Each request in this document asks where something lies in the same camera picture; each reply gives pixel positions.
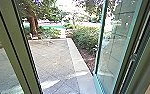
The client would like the bright green lawn strip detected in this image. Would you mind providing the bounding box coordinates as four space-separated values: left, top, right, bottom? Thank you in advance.
23 24 66 30

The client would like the green glass door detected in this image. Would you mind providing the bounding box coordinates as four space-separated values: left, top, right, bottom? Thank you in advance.
91 0 150 94

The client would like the dark door jamb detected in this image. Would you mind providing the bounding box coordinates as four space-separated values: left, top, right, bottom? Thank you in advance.
119 13 150 94

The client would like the large tree with trunk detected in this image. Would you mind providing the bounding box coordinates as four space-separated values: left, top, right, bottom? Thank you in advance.
15 0 64 37

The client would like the large green bush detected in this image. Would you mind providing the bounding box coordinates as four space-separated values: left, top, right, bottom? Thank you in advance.
70 26 101 56

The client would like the small green bush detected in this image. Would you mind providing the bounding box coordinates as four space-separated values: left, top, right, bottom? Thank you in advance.
63 22 76 31

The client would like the green door frame post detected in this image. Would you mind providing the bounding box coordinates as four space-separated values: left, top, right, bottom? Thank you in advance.
0 0 43 94

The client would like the low plant bed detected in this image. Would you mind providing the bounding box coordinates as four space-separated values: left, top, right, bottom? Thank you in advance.
24 26 63 41

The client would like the leafy tree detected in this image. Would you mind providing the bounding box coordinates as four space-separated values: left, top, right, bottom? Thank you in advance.
74 0 107 19

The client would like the metal door handle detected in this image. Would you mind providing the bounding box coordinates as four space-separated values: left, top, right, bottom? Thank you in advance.
110 19 123 27

